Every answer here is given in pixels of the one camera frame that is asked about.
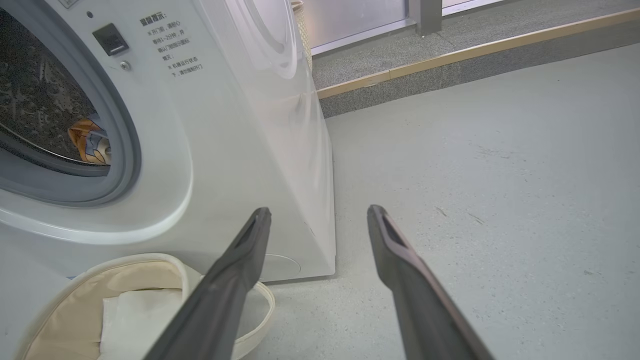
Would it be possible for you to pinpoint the perforated steel washing machine drum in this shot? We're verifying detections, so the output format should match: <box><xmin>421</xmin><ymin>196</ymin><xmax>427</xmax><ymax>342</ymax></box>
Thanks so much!
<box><xmin>0</xmin><ymin>7</ymin><xmax>99</xmax><ymax>164</ymax></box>

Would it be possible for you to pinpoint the cream canvas laundry basket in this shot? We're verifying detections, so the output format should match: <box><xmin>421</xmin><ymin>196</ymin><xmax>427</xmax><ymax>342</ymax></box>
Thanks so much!
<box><xmin>15</xmin><ymin>252</ymin><xmax>276</xmax><ymax>360</ymax></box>

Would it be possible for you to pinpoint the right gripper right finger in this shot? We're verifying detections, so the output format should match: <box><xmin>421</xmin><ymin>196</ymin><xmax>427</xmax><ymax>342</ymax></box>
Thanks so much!
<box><xmin>367</xmin><ymin>204</ymin><xmax>496</xmax><ymax>360</ymax></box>

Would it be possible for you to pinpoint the blue cartoon print garment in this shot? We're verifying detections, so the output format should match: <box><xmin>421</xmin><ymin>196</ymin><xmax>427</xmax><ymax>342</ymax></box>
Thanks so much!
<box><xmin>67</xmin><ymin>118</ymin><xmax>112</xmax><ymax>166</ymax></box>

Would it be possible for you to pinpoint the round drain filter cover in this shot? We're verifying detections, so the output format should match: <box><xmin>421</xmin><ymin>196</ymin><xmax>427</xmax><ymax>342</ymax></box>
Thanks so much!
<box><xmin>260</xmin><ymin>253</ymin><xmax>302</xmax><ymax>282</ymax></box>

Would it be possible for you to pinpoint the white cloth basket filling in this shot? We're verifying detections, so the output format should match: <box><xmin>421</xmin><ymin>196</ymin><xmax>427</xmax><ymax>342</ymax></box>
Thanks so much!
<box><xmin>97</xmin><ymin>289</ymin><xmax>184</xmax><ymax>360</ymax></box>

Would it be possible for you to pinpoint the black door latch slot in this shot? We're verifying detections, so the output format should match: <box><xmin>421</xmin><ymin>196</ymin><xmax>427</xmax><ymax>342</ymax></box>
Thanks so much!
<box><xmin>92</xmin><ymin>23</ymin><xmax>130</xmax><ymax>57</ymax></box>

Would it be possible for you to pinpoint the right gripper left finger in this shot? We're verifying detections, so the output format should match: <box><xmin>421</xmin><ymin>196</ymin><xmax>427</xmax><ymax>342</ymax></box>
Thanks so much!
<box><xmin>142</xmin><ymin>207</ymin><xmax>272</xmax><ymax>360</ymax></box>

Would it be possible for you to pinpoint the white front-load washing machine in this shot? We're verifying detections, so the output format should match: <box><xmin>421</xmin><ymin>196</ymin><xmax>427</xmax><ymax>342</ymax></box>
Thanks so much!
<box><xmin>0</xmin><ymin>0</ymin><xmax>337</xmax><ymax>283</ymax></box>

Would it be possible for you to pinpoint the wooden floor edge strip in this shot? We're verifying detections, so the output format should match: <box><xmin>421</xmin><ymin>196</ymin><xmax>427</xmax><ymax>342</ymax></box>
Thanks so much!
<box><xmin>316</xmin><ymin>7</ymin><xmax>640</xmax><ymax>100</ymax></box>

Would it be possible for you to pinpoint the woven wicker basket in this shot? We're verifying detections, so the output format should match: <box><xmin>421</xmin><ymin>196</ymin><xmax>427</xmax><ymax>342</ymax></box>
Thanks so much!
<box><xmin>291</xmin><ymin>0</ymin><xmax>314</xmax><ymax>72</ymax></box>

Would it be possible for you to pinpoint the grey metal window post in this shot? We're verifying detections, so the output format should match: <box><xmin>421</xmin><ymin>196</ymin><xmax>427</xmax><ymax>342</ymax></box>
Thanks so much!
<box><xmin>407</xmin><ymin>0</ymin><xmax>444</xmax><ymax>37</ymax></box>

